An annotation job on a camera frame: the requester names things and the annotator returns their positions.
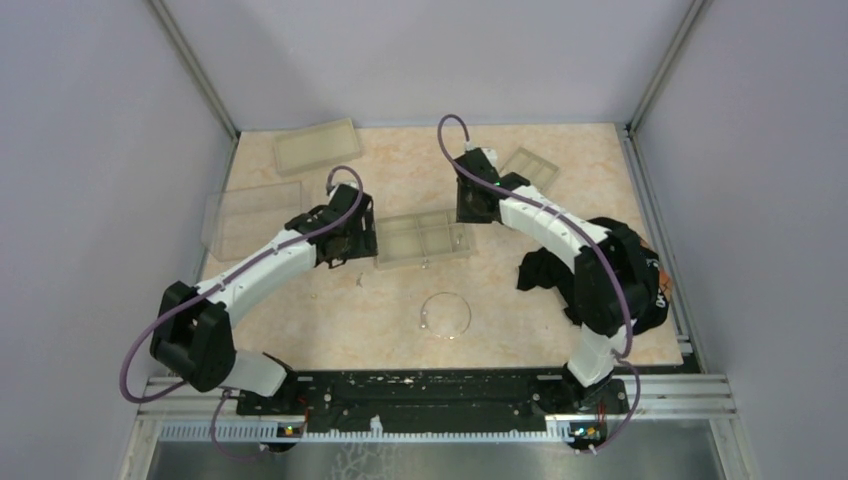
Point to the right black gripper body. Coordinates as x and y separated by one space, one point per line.
466 211

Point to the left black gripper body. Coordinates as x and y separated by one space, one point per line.
362 239

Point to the beige compartment jewelry tray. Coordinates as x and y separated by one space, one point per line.
421 239

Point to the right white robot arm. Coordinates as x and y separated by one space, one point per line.
528 211

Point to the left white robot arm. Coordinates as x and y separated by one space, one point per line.
194 333

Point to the black cloth with print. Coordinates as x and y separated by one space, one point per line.
550 275

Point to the clear plastic box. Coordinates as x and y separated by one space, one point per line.
237 223

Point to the beige slotted ring tray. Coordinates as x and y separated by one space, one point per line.
540 172

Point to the silver wire bangle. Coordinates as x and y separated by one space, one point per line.
446 315

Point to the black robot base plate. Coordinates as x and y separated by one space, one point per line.
451 401

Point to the white slotted cable duct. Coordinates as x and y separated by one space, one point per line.
280 432

